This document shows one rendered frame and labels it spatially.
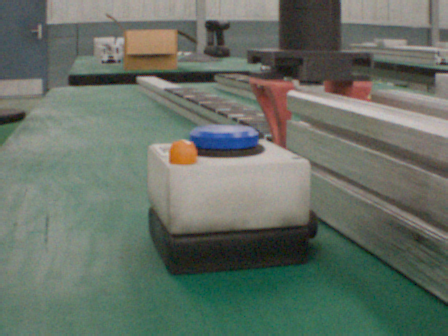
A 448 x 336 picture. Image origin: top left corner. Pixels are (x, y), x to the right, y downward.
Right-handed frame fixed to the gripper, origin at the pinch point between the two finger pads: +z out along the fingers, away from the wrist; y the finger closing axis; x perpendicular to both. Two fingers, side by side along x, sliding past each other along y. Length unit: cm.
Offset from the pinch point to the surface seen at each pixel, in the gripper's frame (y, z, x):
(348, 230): -5.4, 1.5, -20.4
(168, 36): 25, -9, 201
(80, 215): -21.3, 2.2, -9.6
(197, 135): -15.1, -4.9, -20.8
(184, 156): -16.5, -4.3, -23.6
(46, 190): -23.7, 2.3, -0.4
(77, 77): -10, 4, 193
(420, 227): -5.4, -1.0, -29.3
